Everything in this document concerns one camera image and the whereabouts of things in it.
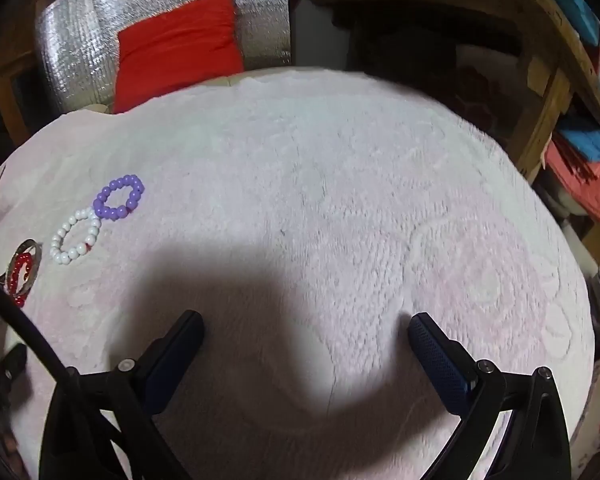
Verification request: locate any black cable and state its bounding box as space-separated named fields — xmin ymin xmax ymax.
xmin=0 ymin=271 xmax=183 ymax=480

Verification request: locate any silver metal bangle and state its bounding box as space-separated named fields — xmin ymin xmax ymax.
xmin=0 ymin=240 xmax=43 ymax=296

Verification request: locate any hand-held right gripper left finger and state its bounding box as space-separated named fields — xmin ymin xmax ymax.
xmin=39 ymin=310 xmax=205 ymax=480

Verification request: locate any blue box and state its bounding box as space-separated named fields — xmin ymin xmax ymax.
xmin=552 ymin=0 xmax=600 ymax=106

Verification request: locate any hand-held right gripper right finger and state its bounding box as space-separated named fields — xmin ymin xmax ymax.
xmin=407 ymin=312 xmax=572 ymax=480

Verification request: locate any white bead bracelet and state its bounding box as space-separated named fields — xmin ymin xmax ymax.
xmin=49 ymin=207 xmax=97 ymax=266

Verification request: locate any silver foil insulation sheet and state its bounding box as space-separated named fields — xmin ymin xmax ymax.
xmin=34 ymin=0 xmax=292 ymax=116

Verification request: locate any red pillow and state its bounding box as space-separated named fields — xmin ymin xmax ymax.
xmin=112 ymin=0 xmax=245 ymax=114

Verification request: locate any red bead bracelet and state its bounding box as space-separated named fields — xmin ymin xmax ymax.
xmin=4 ymin=252 xmax=37 ymax=307

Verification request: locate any white fluffy blanket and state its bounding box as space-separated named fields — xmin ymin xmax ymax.
xmin=0 ymin=67 xmax=597 ymax=480

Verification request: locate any stack of blue red sheets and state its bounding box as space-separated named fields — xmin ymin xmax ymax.
xmin=549 ymin=115 xmax=600 ymax=226

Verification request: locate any purple bead bracelet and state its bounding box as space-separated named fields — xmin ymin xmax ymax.
xmin=92 ymin=174 xmax=146 ymax=223

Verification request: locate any wooden shelf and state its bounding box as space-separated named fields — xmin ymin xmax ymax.
xmin=290 ymin=0 xmax=600 ymax=183

